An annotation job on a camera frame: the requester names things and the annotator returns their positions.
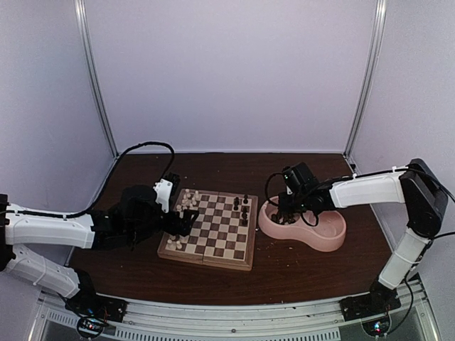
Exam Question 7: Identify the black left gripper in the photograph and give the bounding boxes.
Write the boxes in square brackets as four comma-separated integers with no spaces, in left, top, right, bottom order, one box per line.
[128,207,199,243]

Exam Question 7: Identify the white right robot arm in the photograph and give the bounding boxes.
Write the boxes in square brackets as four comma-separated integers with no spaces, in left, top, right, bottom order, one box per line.
[269,158,454,314]

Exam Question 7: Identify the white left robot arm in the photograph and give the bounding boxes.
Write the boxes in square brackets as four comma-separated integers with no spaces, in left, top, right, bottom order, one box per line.
[1,174,199,315]

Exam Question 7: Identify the white chess pieces row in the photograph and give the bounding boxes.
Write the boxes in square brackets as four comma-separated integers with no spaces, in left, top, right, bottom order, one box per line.
[166,188,200,251]

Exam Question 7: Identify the wooden chess board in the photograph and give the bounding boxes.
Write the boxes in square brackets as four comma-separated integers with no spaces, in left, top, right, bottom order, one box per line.
[157,190,258,271]

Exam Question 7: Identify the pink plastic double bowl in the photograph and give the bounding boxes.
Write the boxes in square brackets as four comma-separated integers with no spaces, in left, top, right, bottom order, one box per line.
[258,202,346,252]

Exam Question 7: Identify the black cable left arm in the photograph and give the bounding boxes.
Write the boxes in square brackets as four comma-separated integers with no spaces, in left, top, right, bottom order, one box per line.
[64,141,176,217]

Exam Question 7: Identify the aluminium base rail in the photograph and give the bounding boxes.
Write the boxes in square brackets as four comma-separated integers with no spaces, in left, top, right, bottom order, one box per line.
[28,281,434,341]

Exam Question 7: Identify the aluminium frame post right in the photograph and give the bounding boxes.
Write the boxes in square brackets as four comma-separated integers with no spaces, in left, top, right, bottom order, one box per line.
[343,0,387,161]

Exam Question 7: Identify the aluminium frame post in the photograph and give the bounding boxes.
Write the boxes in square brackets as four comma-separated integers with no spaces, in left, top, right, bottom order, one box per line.
[75,0,120,161]
[343,0,387,161]

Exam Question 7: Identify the aluminium frame post left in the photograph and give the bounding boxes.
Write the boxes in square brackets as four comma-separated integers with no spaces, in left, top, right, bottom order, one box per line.
[75,0,120,161]

